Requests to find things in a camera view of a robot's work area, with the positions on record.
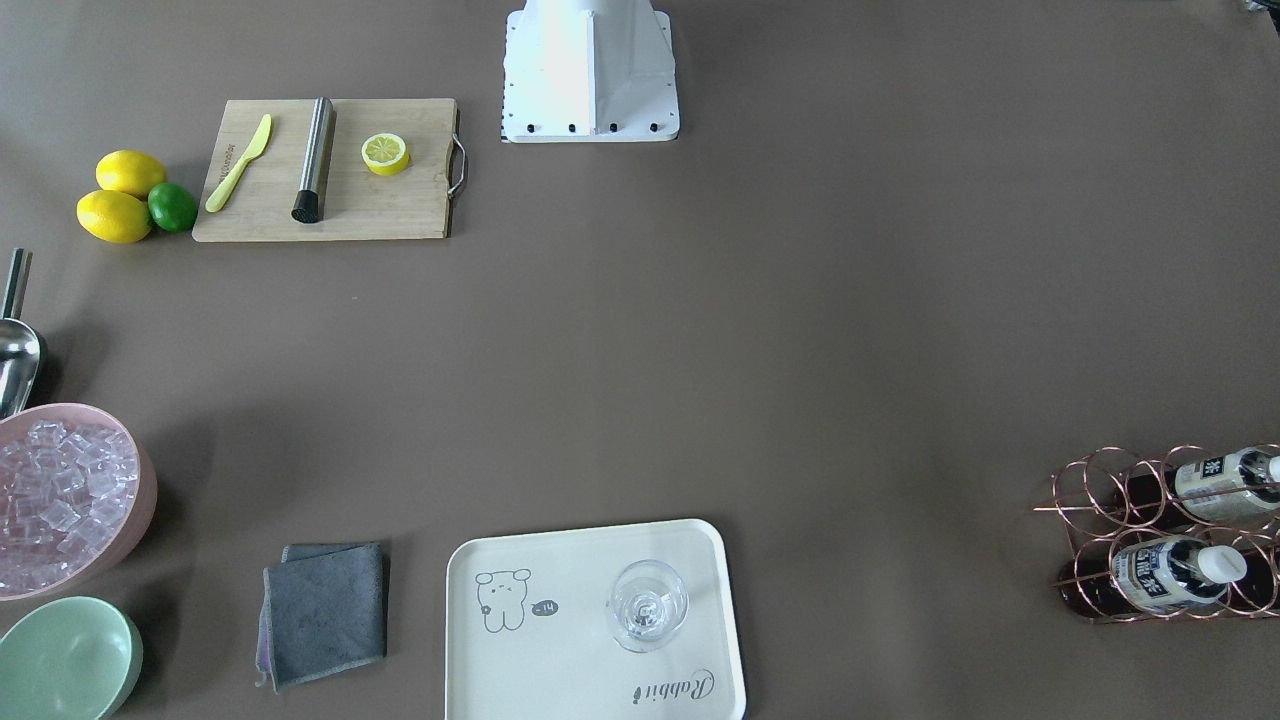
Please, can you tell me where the tea bottle white cap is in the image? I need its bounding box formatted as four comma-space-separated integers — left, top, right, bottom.
1055, 536, 1248, 620

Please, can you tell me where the clear wine glass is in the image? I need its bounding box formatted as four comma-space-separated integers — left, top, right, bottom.
605, 559, 691, 653

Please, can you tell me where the wooden cutting board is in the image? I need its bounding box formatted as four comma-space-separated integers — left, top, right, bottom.
192, 97, 463, 243

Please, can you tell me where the white rabbit serving tray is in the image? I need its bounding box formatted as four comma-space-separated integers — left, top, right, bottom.
444, 519, 748, 719

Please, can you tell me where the half lemon slice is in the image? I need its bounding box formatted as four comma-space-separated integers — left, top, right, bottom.
360, 132, 411, 176

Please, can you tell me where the steel muddler black tip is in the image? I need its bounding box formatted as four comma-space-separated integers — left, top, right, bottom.
291, 97, 335, 224

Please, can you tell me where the grey folded cloth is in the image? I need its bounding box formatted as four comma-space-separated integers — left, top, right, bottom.
255, 542, 388, 694

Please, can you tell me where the yellow plastic knife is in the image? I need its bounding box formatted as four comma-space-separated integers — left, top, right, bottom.
204, 114, 273, 213

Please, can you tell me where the green lime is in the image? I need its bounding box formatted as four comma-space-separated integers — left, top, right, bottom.
146, 182, 200, 233

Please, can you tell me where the yellow lemon far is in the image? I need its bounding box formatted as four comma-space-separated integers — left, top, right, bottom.
95, 149, 168, 200

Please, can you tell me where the yellow lemon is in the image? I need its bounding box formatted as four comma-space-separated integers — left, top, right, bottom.
95, 149, 168, 200
76, 190, 152, 243

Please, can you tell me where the yellow lemon near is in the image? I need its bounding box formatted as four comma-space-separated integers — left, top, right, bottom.
76, 190, 152, 243

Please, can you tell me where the pink bowl of ice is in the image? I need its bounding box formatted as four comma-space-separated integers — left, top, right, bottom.
1, 404, 157, 602

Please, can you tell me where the metal ice scoop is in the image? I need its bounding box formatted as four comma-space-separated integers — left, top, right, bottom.
1, 249, 44, 419

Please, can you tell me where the green bowl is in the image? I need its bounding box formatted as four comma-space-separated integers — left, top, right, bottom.
1, 596, 145, 719

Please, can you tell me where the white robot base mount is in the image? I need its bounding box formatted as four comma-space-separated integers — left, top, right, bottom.
500, 1, 681, 143

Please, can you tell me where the copper wire bottle rack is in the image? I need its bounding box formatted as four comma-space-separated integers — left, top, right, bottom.
1042, 446, 1277, 623

